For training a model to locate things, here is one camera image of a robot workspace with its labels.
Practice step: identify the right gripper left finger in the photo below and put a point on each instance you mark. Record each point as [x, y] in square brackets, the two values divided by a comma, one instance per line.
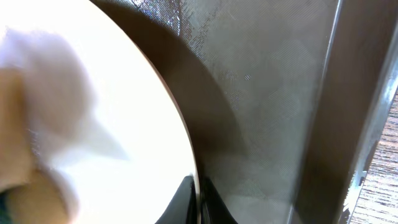
[182, 208]

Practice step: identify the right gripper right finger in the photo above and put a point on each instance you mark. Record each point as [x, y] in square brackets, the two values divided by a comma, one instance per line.
[213, 209]

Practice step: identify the white plate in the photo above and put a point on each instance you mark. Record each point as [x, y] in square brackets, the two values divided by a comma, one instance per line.
[103, 124]

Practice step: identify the green and yellow sponge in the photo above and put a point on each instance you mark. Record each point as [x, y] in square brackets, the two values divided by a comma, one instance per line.
[27, 194]

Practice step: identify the dark brown serving tray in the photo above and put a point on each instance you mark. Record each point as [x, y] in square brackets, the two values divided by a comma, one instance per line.
[284, 100]

